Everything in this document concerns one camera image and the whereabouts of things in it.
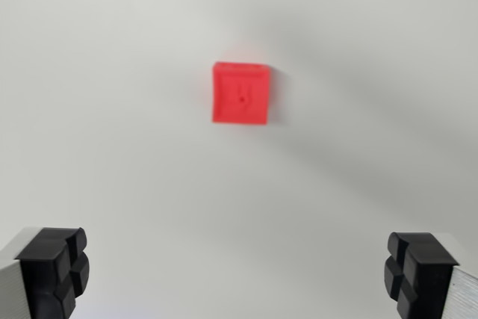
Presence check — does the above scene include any gripper left finger with black rubber pad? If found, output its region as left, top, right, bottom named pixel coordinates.
left=0, top=226, right=90, bottom=319

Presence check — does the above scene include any gripper right finger with black rubber pad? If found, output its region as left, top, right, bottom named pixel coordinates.
left=383, top=232, right=478, bottom=319

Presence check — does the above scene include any red soft cube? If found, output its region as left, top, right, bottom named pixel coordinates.
left=211, top=61, right=272, bottom=126

